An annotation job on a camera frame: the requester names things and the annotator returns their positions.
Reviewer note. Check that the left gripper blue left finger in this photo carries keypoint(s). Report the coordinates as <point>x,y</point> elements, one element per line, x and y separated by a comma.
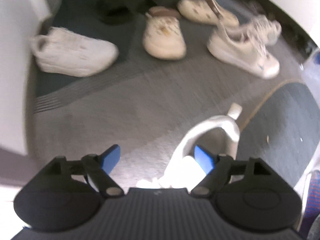
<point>98,168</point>

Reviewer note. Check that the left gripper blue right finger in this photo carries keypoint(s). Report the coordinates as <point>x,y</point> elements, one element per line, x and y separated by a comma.
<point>217,169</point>

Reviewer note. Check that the white chunky sneaker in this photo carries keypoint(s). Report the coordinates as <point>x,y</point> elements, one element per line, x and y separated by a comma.
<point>62,51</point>
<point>191,161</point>

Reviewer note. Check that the cream nike sneaker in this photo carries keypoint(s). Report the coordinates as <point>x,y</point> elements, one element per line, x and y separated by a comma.
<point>246,51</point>
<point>268,31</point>

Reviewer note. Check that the cream clog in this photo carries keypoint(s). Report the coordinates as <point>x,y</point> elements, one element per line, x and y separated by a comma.
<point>162,37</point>
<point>207,12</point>

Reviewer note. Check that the grey striped door mat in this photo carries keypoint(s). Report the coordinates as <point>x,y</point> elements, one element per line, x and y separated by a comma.
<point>143,104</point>

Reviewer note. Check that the black slide sandal left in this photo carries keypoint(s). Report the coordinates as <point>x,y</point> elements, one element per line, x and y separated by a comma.
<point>113,12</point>

